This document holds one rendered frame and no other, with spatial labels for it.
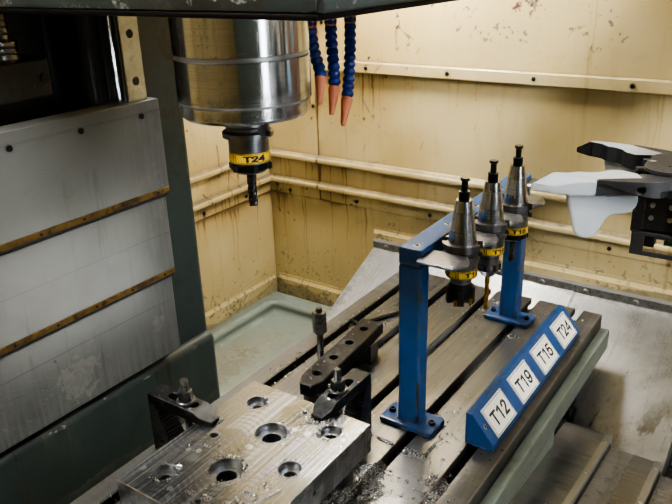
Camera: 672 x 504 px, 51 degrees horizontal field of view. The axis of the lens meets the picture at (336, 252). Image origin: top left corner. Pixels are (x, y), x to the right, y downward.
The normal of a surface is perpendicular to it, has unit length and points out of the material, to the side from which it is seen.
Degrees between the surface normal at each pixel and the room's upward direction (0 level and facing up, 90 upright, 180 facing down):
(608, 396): 24
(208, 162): 90
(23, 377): 90
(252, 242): 90
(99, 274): 90
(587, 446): 7
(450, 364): 0
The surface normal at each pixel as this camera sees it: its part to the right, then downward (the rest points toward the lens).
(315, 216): -0.57, 0.33
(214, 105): -0.33, 0.37
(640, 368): -0.26, -0.70
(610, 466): 0.05, -0.96
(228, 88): -0.07, 0.38
